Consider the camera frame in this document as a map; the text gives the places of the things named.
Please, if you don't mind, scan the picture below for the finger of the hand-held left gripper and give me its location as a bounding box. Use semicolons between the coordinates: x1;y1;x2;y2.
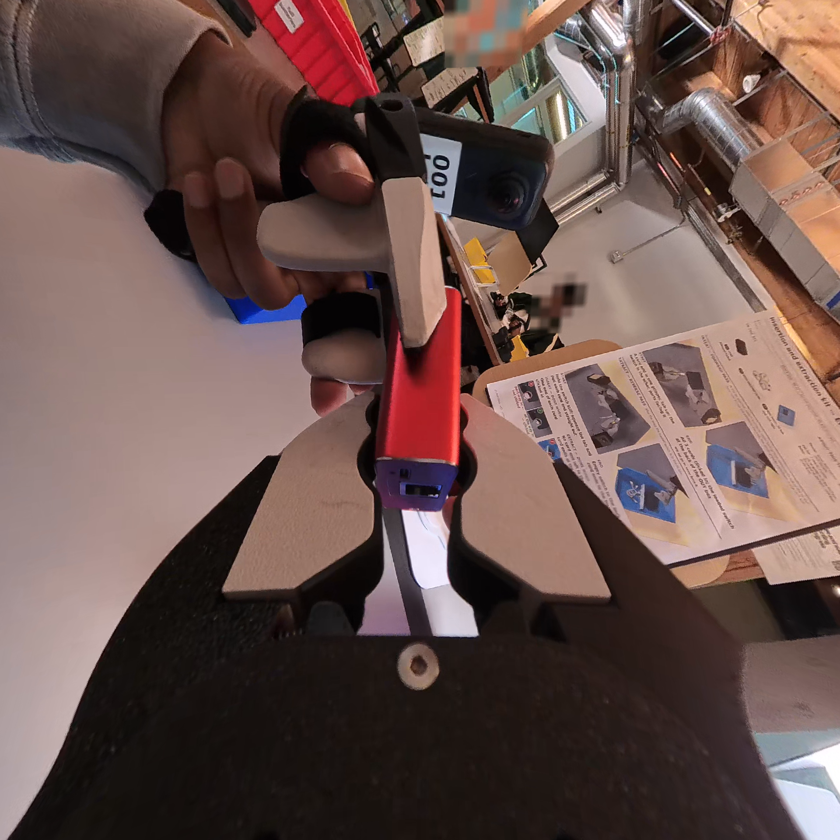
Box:
379;176;448;350

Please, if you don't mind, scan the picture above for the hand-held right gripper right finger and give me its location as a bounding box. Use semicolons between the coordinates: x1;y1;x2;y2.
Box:
448;392;614;636

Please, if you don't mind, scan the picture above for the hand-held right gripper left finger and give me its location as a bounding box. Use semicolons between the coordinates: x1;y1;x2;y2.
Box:
222;392;385;634

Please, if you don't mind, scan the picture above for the red metal network switch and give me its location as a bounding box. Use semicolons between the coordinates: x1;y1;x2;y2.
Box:
373;283;464;511

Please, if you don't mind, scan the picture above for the blue plastic bin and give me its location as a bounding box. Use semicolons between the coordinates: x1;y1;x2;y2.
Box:
225;294;308;326

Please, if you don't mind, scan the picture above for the person's left hand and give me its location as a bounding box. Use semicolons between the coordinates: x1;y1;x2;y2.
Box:
161;29;395;419

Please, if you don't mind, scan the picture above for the yellow plastic tray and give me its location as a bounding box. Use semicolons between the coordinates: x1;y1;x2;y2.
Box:
462;238;501;284

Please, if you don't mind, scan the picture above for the cardboard box black flap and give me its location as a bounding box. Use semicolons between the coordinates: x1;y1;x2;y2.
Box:
489;200;560;294

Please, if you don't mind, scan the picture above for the standing desk with hanging papers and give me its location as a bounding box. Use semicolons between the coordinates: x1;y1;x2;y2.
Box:
367;13;496;126

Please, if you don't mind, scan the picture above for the silver ventilation pipe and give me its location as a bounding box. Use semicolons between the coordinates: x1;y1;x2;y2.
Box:
577;0;643;201

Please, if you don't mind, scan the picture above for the clipboard with instruction sheet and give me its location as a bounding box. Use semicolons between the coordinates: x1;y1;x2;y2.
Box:
472;308;840;588

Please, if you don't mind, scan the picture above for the large red plastic bin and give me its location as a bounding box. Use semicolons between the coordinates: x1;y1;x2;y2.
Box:
248;0;383;107

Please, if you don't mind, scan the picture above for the wooden post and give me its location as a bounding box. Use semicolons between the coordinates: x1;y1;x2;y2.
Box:
518;0;595;50

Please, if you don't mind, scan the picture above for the corrugated silver duct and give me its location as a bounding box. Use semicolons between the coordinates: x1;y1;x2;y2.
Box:
661;87;767;173

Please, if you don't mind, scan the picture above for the rectangular metal duct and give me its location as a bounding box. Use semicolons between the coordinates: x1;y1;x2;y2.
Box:
728;141;840;304

